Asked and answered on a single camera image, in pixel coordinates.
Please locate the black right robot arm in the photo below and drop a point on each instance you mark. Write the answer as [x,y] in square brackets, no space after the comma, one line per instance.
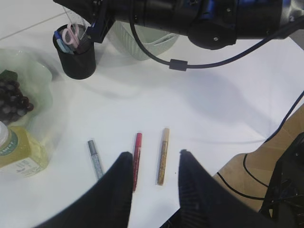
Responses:
[209,24]

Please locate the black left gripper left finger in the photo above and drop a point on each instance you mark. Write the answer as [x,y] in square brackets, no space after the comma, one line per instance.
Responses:
[106,205]

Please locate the purple artificial grape bunch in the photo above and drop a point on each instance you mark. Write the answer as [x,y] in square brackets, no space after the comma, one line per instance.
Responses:
[13,104]

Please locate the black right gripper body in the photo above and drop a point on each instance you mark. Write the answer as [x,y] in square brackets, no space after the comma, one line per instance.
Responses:
[90,10]

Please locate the clear plastic ruler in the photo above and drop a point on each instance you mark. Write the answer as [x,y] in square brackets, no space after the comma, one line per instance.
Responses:
[75,20]

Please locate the green wavy glass plate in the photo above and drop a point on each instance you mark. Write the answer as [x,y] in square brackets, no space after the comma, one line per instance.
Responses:
[34,79]

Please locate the blue scissors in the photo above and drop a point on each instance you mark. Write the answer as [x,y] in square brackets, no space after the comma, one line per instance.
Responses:
[63,47]

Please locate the pink purple scissors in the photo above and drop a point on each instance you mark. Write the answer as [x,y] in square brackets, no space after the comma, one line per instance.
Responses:
[70,35]

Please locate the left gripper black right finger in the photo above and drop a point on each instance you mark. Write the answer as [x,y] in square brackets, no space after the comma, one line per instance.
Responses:
[204,203]

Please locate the black stand base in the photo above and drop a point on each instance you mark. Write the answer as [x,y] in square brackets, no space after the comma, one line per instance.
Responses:
[286,188]

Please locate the green woven plastic basket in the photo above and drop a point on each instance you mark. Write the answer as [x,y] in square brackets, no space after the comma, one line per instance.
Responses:
[155,41]

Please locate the black mesh pen holder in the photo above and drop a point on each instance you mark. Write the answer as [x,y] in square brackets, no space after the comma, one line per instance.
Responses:
[81,64]

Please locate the red glitter pen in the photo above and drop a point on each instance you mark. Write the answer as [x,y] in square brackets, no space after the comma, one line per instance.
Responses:
[136,159]

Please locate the gold glitter pen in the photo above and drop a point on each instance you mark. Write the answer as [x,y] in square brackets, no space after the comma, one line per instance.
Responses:
[163,156]

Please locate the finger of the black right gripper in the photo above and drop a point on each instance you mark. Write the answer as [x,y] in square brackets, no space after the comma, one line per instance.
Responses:
[99,28]

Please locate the silver glitter pen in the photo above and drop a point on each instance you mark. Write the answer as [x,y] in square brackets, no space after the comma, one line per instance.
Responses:
[95,160]

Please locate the yellow tea bottle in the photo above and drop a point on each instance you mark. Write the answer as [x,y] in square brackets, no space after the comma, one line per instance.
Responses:
[20,153]

